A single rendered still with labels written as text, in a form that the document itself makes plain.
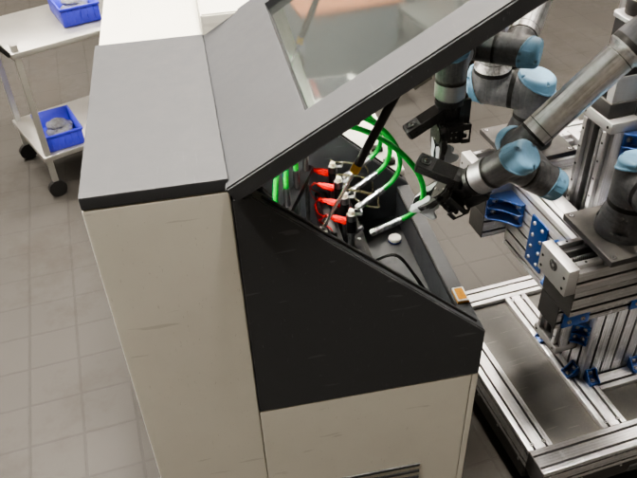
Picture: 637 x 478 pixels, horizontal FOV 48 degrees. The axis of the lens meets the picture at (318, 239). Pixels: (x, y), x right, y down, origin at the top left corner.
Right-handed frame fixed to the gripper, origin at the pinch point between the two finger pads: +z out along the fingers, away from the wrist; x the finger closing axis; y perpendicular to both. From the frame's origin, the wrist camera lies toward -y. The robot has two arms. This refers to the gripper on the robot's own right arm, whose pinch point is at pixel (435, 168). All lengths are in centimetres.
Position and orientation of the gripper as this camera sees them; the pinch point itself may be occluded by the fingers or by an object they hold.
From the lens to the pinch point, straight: 189.6
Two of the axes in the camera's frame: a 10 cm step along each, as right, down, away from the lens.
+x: -1.9, -6.1, 7.7
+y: 9.8, -1.5, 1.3
